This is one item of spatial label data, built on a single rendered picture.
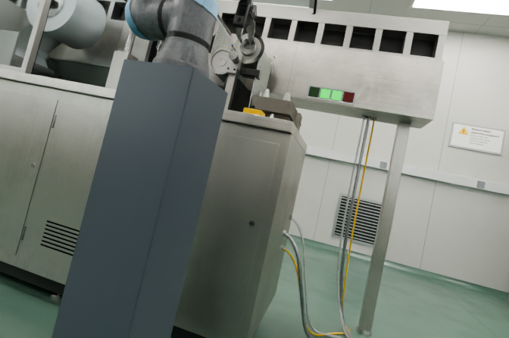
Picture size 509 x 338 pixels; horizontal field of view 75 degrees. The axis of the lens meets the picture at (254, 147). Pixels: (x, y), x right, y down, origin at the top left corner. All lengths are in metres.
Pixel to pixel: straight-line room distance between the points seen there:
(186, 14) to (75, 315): 0.76
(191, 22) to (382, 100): 1.18
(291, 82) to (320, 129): 2.34
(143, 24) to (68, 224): 0.90
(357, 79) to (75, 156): 1.38
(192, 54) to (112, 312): 0.62
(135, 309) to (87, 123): 0.91
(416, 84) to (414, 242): 2.62
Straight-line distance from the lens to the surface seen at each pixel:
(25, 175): 1.72
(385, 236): 1.94
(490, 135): 4.44
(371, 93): 1.82
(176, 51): 0.86
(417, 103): 1.84
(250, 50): 1.56
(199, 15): 0.90
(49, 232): 1.62
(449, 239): 4.29
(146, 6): 1.00
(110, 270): 0.85
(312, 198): 4.08
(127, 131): 0.83
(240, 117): 1.19
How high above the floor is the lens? 0.70
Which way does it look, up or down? 4 degrees up
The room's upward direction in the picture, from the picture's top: 13 degrees clockwise
